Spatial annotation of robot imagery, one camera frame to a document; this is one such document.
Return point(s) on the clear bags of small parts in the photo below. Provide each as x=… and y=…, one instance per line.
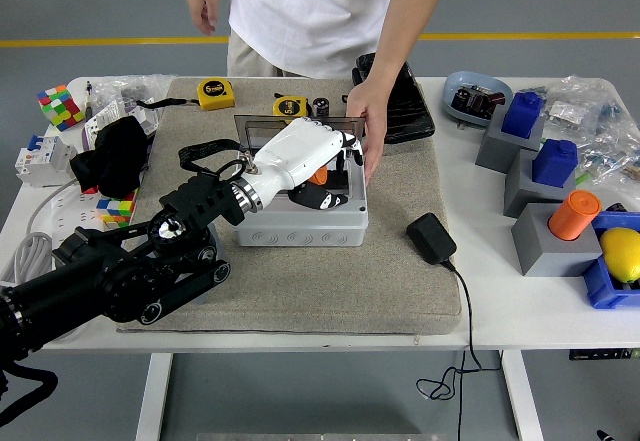
x=600, y=121

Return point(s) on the white circuit breaker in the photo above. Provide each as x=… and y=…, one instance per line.
x=45, y=161

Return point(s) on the black table control panel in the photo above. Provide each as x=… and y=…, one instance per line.
x=602, y=354

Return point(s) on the person's right hand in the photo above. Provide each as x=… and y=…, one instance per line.
x=204, y=6

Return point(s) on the yellow lemon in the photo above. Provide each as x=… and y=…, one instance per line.
x=622, y=253

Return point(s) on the person's left hand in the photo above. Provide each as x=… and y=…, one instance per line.
x=375, y=111

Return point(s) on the dark electronic parts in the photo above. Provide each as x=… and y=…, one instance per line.
x=475, y=101

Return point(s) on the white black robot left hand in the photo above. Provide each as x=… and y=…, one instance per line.
x=300, y=148

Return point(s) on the grey plastic electrical box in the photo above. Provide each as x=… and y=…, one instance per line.
x=300, y=233

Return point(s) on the light blue bowl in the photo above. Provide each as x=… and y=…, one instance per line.
x=462, y=81

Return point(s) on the white power strip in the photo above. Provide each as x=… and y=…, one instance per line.
x=75, y=211

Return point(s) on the glossy black pouch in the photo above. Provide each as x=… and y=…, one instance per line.
x=410, y=111

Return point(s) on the grey-brown mat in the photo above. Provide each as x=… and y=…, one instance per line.
x=300, y=286

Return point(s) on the white table leg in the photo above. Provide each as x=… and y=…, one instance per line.
x=152, y=396
x=522, y=396

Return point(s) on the white purple package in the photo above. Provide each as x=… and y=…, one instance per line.
x=102, y=121

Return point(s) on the black power adapter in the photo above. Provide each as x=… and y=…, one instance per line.
x=431, y=238

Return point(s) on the small dark item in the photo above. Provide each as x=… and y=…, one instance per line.
x=617, y=207

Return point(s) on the person's left forearm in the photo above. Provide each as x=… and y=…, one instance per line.
x=400, y=26

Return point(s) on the smoky transparent box lid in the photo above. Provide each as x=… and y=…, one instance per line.
x=255, y=131

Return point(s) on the small black cylinder cell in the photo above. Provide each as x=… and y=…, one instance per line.
x=321, y=107

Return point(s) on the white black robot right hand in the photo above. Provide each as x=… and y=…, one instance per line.
x=605, y=436

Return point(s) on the clear plastic bag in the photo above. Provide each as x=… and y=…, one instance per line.
x=125, y=88

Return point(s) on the blue block battery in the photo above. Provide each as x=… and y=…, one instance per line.
x=554, y=163
x=522, y=113

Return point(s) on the grey block holder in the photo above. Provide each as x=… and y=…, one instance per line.
x=522, y=193
x=500, y=153

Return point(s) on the orange cylinder battery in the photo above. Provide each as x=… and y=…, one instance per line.
x=575, y=216
x=318, y=177

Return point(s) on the blue plastic bin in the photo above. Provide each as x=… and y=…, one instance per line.
x=602, y=286

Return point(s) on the small multicolour puzzle cube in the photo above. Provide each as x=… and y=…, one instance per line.
x=117, y=208

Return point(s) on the person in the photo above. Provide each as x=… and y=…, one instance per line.
x=310, y=11

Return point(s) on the large multicolour puzzle cube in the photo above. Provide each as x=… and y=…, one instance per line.
x=60, y=108

